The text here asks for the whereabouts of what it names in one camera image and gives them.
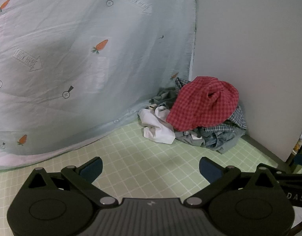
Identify white garment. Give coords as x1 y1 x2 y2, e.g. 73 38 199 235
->
138 105 176 145

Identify dark grey-green garment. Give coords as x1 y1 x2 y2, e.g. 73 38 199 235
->
149 87 180 112

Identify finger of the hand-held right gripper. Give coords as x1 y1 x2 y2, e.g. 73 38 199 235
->
274 170 302 181

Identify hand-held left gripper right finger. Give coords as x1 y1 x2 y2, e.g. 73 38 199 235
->
184 157 279 206

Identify pale carrot print curtain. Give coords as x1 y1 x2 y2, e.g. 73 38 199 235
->
0 0 199 173

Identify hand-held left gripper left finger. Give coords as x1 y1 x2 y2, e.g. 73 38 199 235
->
25 157 117 206

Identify red checked shirt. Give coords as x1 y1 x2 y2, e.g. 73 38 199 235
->
166 77 240 132

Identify blue denim jeans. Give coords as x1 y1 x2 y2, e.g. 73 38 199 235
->
175 125 246 154

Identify blue checked shirt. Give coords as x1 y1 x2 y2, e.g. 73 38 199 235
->
175 77 248 135

